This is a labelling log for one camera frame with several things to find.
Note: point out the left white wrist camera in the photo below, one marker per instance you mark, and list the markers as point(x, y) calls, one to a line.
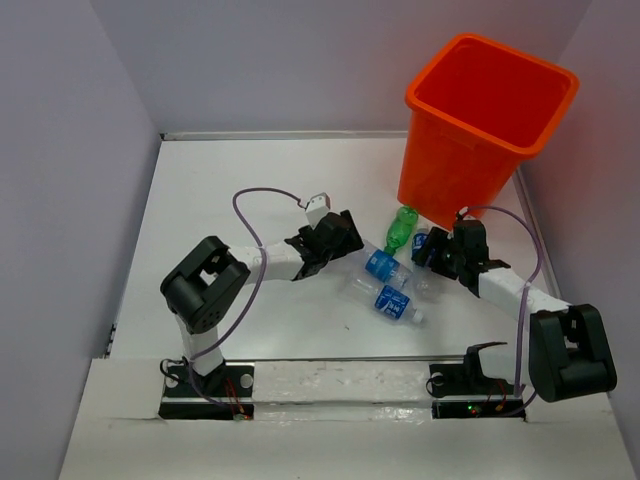
point(317, 207)

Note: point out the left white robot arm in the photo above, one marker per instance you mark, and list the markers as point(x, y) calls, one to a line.
point(200, 290)

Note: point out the white foam block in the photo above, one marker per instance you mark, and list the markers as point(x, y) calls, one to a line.
point(341, 382)

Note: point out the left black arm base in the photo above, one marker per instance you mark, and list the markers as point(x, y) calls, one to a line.
point(224, 395)

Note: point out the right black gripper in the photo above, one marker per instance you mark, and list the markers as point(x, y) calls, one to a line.
point(437, 238)

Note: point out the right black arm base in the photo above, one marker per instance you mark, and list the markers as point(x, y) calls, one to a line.
point(456, 396)

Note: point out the green plastic bottle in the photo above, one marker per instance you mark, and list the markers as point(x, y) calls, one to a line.
point(400, 229)

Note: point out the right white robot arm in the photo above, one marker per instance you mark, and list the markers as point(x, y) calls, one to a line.
point(562, 350)

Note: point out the orange plastic bin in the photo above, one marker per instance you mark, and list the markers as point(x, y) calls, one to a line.
point(479, 109)

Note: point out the blue label water bottle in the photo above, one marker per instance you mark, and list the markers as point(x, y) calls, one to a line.
point(383, 267)
point(424, 283)
point(388, 302)

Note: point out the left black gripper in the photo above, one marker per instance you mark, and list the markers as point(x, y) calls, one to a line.
point(349, 243)

